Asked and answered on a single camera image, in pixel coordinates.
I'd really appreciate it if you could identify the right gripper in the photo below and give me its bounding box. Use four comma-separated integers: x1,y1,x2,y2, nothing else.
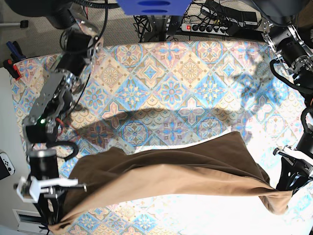
34,190,66,225

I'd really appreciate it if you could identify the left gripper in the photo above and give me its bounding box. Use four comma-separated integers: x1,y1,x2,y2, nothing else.
275,151,313,193

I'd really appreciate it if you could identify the brown t-shirt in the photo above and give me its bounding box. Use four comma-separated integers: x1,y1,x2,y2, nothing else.
49,132,292,235

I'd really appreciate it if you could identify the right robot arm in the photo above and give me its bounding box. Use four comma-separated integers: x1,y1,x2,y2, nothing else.
15,0,103,228

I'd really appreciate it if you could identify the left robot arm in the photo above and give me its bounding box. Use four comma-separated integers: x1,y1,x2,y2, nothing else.
251,0,313,193

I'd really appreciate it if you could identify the white vent box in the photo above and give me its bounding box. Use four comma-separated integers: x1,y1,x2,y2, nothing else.
12,209,47,235

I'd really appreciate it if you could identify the white game controller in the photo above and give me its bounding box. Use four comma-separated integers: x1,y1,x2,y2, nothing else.
0,151,15,180

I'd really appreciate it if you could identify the red black clamp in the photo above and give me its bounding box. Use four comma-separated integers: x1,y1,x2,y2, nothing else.
3,59,22,80

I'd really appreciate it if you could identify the white power strip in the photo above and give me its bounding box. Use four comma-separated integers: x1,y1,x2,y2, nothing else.
180,23,229,36

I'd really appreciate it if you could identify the black caster wheel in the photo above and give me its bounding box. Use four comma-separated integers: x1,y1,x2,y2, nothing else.
20,20,29,28

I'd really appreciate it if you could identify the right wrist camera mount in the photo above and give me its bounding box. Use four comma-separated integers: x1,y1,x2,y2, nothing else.
13,176,87,204

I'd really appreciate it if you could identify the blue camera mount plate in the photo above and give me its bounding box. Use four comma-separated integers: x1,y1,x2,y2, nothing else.
117,0,192,16

